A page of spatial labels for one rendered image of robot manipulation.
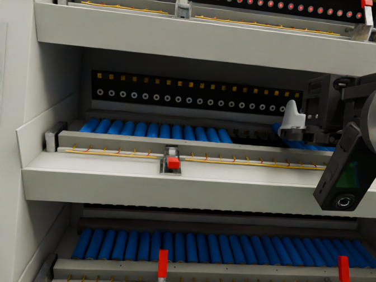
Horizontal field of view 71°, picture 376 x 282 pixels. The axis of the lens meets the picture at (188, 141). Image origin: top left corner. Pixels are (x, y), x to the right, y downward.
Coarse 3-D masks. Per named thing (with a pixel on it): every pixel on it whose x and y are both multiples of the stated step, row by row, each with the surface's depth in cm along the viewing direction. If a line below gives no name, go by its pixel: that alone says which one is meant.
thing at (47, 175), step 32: (32, 128) 33; (64, 128) 39; (32, 160) 34; (64, 160) 34; (96, 160) 35; (128, 160) 36; (160, 160) 37; (32, 192) 33; (64, 192) 33; (96, 192) 33; (128, 192) 34; (160, 192) 34; (192, 192) 34; (224, 192) 35; (256, 192) 35; (288, 192) 35
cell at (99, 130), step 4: (104, 120) 44; (108, 120) 45; (100, 124) 42; (104, 124) 43; (108, 124) 44; (96, 128) 41; (100, 128) 41; (104, 128) 42; (108, 128) 43; (96, 132) 39; (100, 132) 40; (104, 132) 41
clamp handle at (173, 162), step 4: (172, 152) 34; (168, 156) 34; (172, 156) 34; (168, 160) 28; (172, 160) 28; (176, 160) 28; (168, 164) 27; (172, 164) 28; (176, 164) 28; (176, 168) 28
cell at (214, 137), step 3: (210, 129) 46; (213, 129) 46; (207, 132) 46; (210, 132) 45; (213, 132) 45; (207, 135) 45; (210, 135) 44; (213, 135) 43; (216, 135) 44; (210, 138) 43; (213, 138) 42; (216, 138) 42; (210, 141) 42; (213, 141) 41; (216, 141) 41; (219, 141) 42
